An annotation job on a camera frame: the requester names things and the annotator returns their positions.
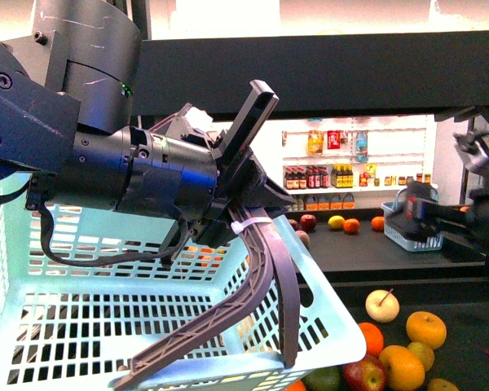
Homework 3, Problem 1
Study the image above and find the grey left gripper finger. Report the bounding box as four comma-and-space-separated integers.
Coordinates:
259, 217, 301, 368
113, 208, 273, 390

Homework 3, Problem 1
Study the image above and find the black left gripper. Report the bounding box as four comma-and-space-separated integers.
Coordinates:
71, 125, 293, 247

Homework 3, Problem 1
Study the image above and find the black far shelf tray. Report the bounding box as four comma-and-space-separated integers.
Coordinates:
309, 209, 486, 272

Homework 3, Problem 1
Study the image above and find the black shelf tray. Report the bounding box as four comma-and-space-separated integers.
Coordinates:
293, 276, 489, 391
309, 209, 486, 272

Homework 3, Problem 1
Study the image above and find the far yellow lemon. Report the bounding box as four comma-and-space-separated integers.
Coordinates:
328, 215, 346, 231

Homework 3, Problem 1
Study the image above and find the black upper shelf board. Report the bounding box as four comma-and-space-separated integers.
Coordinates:
133, 30, 489, 121

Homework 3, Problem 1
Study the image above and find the black front shelf tray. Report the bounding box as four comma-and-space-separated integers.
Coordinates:
293, 276, 489, 391

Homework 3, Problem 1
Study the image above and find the far pink peach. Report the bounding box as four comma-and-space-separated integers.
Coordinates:
296, 230, 311, 249

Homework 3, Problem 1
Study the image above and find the far dark red apple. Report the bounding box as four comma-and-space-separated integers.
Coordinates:
299, 213, 317, 232

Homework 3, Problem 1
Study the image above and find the far orange mandarin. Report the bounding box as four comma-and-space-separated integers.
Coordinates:
342, 218, 360, 235

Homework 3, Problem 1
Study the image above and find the white pear with stem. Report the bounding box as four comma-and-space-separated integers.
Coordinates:
365, 289, 400, 323

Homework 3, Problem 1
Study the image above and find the small orange mandarin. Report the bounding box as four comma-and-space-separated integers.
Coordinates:
358, 322, 385, 358

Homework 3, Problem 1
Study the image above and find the large orange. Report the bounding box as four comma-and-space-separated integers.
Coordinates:
284, 380, 306, 391

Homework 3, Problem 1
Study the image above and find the green lime upper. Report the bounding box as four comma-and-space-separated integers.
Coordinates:
302, 367, 341, 391

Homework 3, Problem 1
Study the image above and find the red yellow apple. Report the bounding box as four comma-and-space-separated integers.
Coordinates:
342, 354, 386, 391

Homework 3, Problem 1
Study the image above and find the orange yellow apple right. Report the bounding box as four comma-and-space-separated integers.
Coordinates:
406, 311, 447, 350

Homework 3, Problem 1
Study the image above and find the small blue basket far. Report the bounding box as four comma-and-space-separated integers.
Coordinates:
381, 182, 443, 253

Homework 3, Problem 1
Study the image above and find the orange yellow fruit centre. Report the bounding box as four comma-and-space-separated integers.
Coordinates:
379, 345, 425, 390

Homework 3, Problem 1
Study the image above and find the brown kiwi upper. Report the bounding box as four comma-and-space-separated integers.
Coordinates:
407, 341, 435, 372

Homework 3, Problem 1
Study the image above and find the brown kiwi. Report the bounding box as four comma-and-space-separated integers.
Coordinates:
407, 341, 435, 372
427, 378, 460, 391

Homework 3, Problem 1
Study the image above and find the large light blue basket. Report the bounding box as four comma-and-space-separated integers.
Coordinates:
0, 198, 366, 390

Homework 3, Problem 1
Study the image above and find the brown kiwi lower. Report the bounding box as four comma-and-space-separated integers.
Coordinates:
427, 378, 460, 391

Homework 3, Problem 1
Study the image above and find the white wall goods shelf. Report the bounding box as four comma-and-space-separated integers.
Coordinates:
280, 117, 438, 212

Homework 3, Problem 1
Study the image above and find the black cable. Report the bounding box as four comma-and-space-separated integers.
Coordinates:
0, 182, 188, 269

